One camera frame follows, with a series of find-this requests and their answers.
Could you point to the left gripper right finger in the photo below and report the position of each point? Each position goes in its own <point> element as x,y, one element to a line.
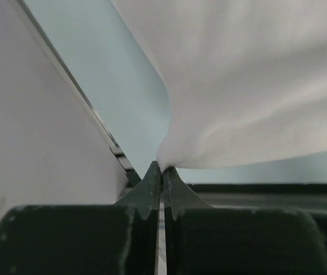
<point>201,239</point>

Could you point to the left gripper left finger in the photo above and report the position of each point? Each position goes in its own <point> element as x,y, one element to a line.
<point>85,239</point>

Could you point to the white t shirt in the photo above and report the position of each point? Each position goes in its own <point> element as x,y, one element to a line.
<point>246,80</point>

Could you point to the left aluminium side rail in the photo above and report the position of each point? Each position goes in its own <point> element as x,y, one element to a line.
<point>45,43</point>

